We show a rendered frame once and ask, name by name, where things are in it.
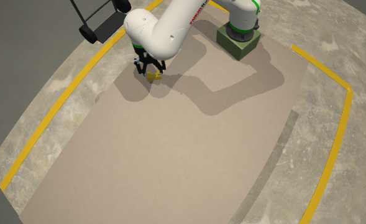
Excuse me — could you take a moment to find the yellow arch block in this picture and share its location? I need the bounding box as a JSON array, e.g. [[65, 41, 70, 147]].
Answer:
[[147, 71, 161, 82]]

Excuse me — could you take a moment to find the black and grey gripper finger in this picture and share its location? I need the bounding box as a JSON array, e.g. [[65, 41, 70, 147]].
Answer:
[[151, 60, 166, 78], [134, 58, 148, 81]]

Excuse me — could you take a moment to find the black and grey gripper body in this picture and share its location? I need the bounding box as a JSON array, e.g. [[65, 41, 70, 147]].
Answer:
[[139, 55, 156, 64]]

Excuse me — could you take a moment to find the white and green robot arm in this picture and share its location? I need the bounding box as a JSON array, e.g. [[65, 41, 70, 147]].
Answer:
[[124, 0, 261, 60]]

